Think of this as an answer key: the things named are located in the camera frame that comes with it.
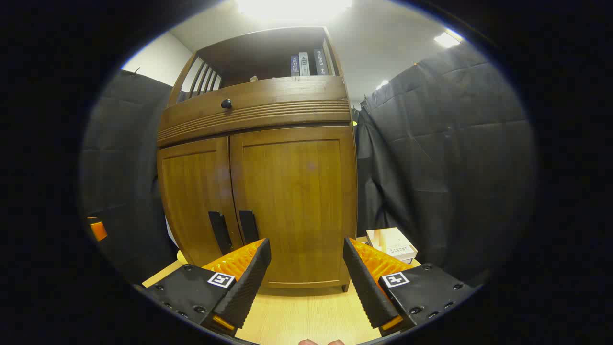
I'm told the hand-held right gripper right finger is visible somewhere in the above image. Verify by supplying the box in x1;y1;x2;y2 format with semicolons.
342;236;479;336

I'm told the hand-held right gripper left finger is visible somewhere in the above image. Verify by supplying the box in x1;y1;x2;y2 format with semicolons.
142;238;272;336

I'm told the black door handle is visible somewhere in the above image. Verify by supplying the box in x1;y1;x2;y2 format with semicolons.
208;211;234;255
238;209;260;245

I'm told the wooden double-door shoe cabinet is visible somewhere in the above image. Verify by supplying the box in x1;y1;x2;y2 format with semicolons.
157;26;359;293

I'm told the wooden drawer with black knob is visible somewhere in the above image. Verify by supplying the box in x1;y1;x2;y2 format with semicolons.
159;76;352;144

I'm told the small ceiling light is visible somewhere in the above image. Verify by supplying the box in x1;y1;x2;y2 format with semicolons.
433;30;464;48

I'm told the large ceiling light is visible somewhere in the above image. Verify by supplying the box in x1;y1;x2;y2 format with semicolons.
235;0;354;22

